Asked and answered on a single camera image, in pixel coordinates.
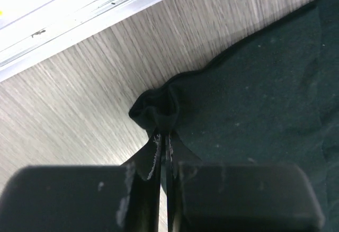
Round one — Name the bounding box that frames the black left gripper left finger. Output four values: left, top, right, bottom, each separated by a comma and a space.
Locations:
1, 133, 162, 231

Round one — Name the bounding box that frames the aluminium front rail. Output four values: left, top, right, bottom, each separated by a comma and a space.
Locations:
1, 0, 162, 80

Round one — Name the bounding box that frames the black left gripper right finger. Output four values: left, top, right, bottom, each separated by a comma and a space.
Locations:
165, 136, 325, 231

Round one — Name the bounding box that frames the black t shirt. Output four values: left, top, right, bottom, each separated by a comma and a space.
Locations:
129, 0, 338, 231

